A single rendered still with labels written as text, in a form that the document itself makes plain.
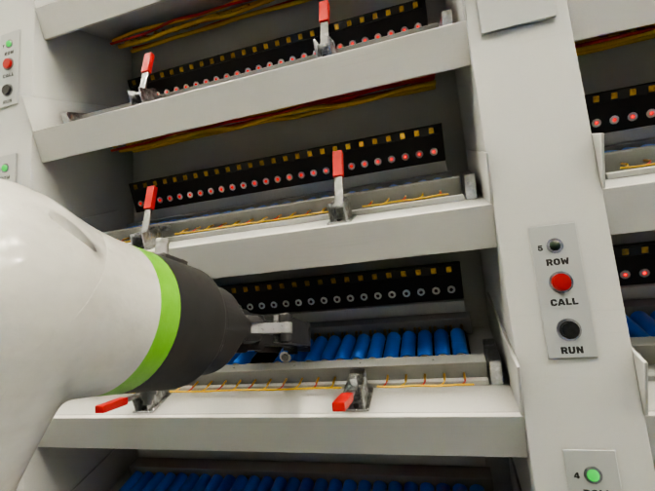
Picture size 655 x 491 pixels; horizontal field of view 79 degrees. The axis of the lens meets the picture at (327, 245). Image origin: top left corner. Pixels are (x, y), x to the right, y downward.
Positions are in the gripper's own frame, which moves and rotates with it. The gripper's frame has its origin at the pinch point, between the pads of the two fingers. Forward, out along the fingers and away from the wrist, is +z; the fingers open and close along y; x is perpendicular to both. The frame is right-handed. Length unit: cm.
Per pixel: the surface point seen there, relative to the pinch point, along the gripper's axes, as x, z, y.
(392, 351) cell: 1.9, 3.5, -12.7
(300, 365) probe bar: 3.2, 0.3, -2.0
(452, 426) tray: 9.3, -3.2, -19.0
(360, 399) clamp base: 7.0, -1.9, -9.7
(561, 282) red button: -3.2, -6.1, -30.1
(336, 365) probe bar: 3.4, 0.0, -6.6
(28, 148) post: -28.5, -10.5, 35.7
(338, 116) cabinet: -36.6, 9.0, -6.1
